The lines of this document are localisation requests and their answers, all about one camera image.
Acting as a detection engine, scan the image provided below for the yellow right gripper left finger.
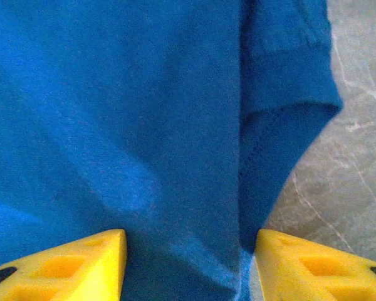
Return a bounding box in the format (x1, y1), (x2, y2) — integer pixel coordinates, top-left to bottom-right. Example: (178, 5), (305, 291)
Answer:
(0, 228), (128, 301)

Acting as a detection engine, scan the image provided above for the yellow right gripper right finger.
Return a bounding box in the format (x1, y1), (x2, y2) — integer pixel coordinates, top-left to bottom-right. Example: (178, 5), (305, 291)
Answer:
(253, 228), (376, 301)

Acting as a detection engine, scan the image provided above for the blue printed t-shirt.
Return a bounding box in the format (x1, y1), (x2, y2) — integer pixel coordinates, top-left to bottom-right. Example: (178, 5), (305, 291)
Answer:
(0, 0), (344, 301)

